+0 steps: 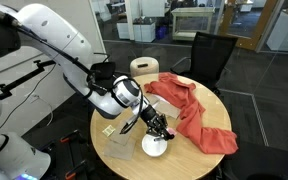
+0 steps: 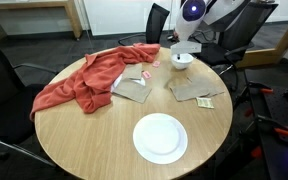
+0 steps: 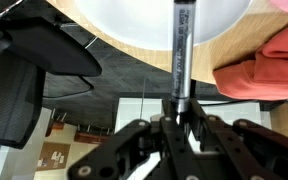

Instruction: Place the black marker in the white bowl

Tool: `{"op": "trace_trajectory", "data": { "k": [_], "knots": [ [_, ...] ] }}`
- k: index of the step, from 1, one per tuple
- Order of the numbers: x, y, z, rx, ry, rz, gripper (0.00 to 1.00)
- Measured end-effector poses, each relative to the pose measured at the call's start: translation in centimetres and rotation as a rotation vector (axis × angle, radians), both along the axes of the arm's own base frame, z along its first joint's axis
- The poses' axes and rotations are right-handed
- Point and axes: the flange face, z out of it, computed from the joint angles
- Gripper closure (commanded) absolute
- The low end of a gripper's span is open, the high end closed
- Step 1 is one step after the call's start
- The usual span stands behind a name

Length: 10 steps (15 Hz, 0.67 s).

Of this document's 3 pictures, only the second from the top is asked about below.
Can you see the grey napkin left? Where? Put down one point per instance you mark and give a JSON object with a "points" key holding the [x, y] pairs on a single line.
{"points": [[132, 90]]}

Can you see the wooden bench table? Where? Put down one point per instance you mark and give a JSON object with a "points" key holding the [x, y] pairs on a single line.
{"points": [[34, 4]]}

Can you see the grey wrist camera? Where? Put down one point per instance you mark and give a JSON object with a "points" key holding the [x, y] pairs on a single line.
{"points": [[185, 47]]}

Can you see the pink sachet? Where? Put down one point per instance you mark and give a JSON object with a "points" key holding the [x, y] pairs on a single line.
{"points": [[146, 74], [156, 63]]}

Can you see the white bowl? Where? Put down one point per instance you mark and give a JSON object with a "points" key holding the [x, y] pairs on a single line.
{"points": [[184, 63]]}

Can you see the black perforated mounting board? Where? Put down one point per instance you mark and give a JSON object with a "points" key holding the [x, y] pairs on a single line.
{"points": [[284, 113]]}

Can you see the yellow-green printed sachet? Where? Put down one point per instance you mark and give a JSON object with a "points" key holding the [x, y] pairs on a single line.
{"points": [[205, 102]]}

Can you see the orange-red cloth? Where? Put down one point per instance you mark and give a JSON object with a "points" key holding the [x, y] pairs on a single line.
{"points": [[97, 73]]}

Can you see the brown paper napkin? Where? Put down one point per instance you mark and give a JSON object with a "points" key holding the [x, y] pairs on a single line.
{"points": [[189, 91], [133, 71], [210, 85]]}

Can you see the black mesh office chair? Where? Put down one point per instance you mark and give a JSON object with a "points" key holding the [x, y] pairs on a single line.
{"points": [[7, 100], [154, 23], [220, 55]]}

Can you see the orange black bar clamp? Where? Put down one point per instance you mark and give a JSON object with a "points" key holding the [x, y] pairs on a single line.
{"points": [[270, 124], [260, 87]]}

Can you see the white plate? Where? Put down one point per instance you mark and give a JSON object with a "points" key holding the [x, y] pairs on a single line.
{"points": [[160, 138]]}

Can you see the wooden door frame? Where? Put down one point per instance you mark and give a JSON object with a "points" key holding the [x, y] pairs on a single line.
{"points": [[270, 55]]}

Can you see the white paper sheet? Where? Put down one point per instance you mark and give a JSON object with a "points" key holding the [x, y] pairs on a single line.
{"points": [[117, 81]]}

